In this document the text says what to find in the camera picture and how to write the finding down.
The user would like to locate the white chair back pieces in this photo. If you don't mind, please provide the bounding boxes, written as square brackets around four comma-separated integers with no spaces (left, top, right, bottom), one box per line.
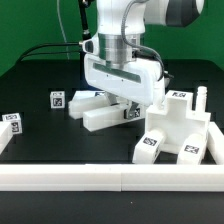
[68,91,147,131]

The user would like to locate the grey braided hose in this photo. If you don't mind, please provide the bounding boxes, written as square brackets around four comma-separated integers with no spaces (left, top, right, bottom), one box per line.
[120,0,174,81]

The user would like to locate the small white tagged cube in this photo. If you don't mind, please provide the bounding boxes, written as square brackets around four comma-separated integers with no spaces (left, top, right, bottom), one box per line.
[2,113,22,134]
[50,91,65,109]

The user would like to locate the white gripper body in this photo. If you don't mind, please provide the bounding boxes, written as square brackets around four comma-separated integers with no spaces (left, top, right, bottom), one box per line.
[84,54,165,106]

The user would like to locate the white U-shaped fence wall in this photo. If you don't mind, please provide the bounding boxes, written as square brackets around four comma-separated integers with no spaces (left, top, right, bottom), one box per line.
[0,120,224,192]

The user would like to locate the black cables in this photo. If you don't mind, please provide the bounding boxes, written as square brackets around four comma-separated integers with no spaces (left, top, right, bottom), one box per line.
[18,0,93,63]

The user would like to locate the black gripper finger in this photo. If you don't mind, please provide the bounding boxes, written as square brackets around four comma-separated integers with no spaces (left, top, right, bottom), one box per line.
[106,92,120,106]
[124,101,141,120]

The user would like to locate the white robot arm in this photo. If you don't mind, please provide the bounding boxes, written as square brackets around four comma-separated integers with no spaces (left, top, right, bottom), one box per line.
[83,0,204,119]

